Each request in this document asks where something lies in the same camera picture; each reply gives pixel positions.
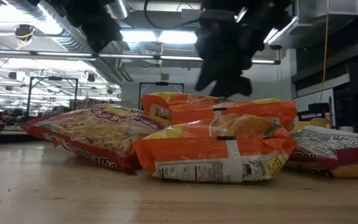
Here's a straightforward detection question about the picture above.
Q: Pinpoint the white ceiling air unit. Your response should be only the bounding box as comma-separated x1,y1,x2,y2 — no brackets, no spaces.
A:
267,0,358,50

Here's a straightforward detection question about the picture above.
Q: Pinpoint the bright ceiling light panel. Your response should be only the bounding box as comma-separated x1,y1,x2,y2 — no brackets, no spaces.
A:
119,29,198,45

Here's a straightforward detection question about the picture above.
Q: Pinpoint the black yellow ceiling cable reel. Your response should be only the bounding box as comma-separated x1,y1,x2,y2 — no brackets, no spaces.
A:
14,24,37,42

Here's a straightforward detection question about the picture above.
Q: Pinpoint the silver ceiling air duct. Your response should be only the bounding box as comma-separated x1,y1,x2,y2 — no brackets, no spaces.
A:
4,0,130,82

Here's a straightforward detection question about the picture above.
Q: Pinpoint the yellow hanging cable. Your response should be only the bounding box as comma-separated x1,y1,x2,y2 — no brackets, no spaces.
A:
319,0,331,103

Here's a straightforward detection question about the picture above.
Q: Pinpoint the long ceiling tube light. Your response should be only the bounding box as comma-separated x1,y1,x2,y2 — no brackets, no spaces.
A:
0,49,281,65

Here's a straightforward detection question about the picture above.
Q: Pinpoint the black metal frame stand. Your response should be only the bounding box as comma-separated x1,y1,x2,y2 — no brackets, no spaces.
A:
138,81,185,110
26,76,79,119

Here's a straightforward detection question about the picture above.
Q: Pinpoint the black right gripper cable loop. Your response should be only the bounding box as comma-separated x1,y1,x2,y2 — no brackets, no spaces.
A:
143,0,202,30

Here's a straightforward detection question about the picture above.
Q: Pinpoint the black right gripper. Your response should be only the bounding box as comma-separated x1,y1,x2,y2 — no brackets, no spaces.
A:
193,12,269,98

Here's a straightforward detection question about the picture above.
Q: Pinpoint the orange chicken ramen noodle pack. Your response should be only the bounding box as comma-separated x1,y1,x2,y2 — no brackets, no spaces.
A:
140,91,298,131
133,113,297,184

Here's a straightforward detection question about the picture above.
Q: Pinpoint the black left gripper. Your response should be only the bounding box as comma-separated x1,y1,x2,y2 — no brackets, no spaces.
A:
47,0,124,53

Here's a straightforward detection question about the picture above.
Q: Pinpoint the red roast beef ramen pack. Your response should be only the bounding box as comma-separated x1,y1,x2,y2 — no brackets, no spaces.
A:
20,103,170,174
286,125,358,179

